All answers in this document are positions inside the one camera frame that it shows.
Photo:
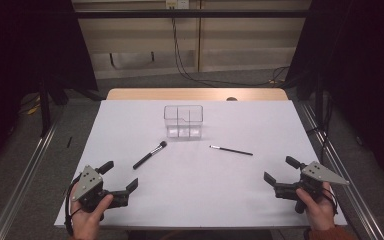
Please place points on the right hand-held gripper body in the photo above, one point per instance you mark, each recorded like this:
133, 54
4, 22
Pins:
320, 173

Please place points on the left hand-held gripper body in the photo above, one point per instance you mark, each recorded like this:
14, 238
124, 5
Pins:
87, 181

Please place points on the thick black makeup brush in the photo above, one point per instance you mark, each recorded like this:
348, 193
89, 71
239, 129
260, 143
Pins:
148, 156

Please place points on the clear plastic divided organizer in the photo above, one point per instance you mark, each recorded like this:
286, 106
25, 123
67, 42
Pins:
183, 121

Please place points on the person's right hand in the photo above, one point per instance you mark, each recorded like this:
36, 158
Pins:
320, 210

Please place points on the person's left hand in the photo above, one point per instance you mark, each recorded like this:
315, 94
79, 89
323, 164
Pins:
85, 223

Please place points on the small black stick on floor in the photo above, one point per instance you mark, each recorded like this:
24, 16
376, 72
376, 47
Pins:
69, 142

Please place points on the thin black eyeliner pencil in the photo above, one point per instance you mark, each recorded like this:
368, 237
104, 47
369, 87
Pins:
231, 150

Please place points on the person's orange right sleeve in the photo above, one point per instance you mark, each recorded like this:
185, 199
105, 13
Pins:
333, 233

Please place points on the white table cover sheet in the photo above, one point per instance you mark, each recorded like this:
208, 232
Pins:
196, 193

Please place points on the wooden table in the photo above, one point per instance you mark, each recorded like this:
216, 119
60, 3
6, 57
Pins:
180, 94

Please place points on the black curtain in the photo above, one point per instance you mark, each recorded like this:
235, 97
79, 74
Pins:
20, 50
363, 66

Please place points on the metal floor rail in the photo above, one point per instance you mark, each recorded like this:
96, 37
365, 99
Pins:
343, 166
23, 180

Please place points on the black stand post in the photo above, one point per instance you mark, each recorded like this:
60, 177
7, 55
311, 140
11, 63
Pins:
44, 110
319, 100

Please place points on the black horizontal frame bar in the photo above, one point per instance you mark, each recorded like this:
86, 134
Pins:
193, 13

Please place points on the white wall socket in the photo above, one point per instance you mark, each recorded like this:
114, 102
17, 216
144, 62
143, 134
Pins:
177, 4

